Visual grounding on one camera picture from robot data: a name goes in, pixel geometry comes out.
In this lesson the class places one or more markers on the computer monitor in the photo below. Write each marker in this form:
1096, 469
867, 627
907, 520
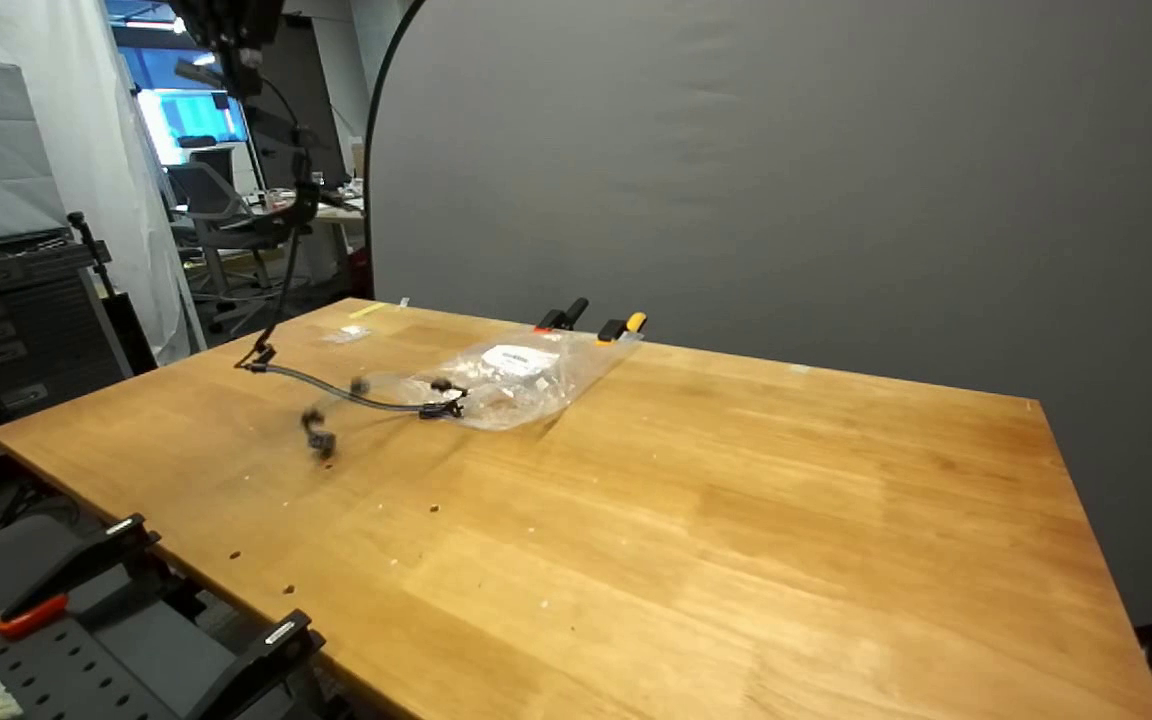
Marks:
198, 122

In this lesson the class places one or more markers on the grey fabric backdrop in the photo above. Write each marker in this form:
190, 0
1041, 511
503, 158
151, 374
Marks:
800, 173

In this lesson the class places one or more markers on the black equipment cabinet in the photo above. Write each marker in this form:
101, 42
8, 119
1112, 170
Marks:
16, 346

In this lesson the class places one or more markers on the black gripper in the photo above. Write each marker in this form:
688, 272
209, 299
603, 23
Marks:
226, 17

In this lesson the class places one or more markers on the clear plastic bag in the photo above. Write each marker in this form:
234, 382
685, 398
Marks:
522, 382

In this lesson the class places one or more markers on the black clamp with yellow tip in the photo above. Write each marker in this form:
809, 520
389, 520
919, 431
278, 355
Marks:
620, 325

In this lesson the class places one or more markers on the white curtain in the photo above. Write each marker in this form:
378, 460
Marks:
88, 163

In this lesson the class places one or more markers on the black perforated side table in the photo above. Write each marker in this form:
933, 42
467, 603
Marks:
83, 660

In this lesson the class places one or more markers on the black office chair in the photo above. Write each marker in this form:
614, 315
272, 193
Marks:
223, 232

